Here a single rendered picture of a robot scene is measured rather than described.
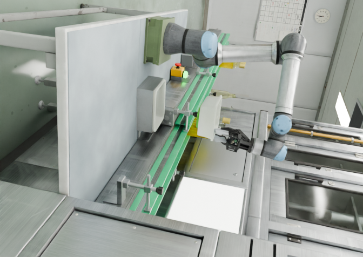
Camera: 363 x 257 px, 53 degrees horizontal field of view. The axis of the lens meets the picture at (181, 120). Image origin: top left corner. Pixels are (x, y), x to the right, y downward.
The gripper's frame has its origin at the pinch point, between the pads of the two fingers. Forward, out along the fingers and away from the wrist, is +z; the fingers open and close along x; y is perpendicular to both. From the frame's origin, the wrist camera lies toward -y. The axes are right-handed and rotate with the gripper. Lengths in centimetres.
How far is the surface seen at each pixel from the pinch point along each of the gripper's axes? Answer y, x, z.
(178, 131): -12.5, 10.6, 17.7
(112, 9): -81, -32, 90
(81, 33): 60, -46, 41
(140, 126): 7.1, 4.4, 33.5
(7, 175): 25, 42, 91
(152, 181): 31.9, 15.3, 17.4
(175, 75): -52, -7, 33
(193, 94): -40.7, -2.1, 17.9
